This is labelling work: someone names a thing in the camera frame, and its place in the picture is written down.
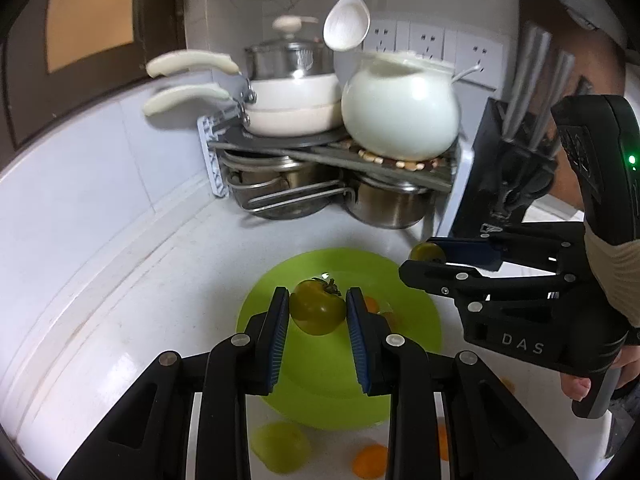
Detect shiny steel stockpot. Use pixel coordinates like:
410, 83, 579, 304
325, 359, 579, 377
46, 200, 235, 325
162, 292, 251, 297
342, 172, 436, 229

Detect grey corner pot rack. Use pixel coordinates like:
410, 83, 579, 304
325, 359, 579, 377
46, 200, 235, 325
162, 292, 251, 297
197, 115, 476, 241

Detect yellow-green pear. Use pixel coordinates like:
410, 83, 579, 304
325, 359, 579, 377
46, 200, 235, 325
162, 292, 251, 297
251, 421, 312, 473

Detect white frying pan cream handle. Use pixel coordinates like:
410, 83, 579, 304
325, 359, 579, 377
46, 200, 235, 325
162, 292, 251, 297
143, 85, 343, 137

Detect green plastic plate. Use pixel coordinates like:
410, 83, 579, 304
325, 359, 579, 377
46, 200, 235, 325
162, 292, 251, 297
236, 248, 443, 430

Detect white wall socket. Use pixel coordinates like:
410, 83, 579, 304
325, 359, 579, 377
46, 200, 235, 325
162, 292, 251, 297
456, 35, 504, 84
409, 22, 446, 59
367, 19, 399, 54

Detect green persimmon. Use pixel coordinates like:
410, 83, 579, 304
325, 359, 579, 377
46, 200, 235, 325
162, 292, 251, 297
289, 277, 348, 336

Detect person's right hand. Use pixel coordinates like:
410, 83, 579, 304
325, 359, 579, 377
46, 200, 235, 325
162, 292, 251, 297
560, 230, 640, 402

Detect glass lid with cream knob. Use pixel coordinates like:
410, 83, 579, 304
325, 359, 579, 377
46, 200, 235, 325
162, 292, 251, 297
245, 15, 332, 55

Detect black knife block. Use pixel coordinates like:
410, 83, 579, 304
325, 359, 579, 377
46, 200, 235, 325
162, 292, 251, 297
450, 97, 558, 251

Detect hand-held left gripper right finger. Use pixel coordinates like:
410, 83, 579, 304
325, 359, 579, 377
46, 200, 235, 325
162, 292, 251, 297
345, 287, 581, 480

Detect white saucepan with cream handle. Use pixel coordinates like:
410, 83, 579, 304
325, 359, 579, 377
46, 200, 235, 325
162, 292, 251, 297
146, 50, 343, 111

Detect white plastic spoon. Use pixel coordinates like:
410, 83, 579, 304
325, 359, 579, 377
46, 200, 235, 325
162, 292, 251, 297
323, 0, 371, 52

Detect dark wooden window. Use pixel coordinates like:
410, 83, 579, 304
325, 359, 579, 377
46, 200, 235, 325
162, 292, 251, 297
0, 0, 188, 151

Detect black kitchen scissors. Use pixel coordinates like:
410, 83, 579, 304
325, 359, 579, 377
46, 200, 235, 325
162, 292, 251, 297
492, 157, 556, 221

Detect white ceramic pot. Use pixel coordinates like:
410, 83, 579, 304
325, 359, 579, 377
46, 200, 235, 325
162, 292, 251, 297
341, 51, 483, 158

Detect small olive kiwi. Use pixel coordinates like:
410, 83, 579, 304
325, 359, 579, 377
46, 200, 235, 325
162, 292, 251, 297
410, 242, 447, 264

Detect beaded trivet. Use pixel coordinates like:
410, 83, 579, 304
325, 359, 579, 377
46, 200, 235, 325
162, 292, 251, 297
345, 140, 446, 171

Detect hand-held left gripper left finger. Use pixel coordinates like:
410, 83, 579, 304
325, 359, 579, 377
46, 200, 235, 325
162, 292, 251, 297
57, 287, 291, 480

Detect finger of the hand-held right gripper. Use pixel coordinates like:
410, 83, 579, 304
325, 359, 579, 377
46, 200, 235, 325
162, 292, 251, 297
399, 259, 581, 311
431, 222, 587, 273

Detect steel pot lower left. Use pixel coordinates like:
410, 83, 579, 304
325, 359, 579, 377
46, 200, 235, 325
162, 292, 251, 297
220, 152, 358, 221

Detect stainless steel pot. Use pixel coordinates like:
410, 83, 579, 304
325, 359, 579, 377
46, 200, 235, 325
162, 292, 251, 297
248, 47, 335, 81

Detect steel handled knife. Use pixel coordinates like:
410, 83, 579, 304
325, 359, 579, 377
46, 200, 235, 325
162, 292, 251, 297
500, 27, 553, 136
530, 50, 576, 151
545, 77, 596, 156

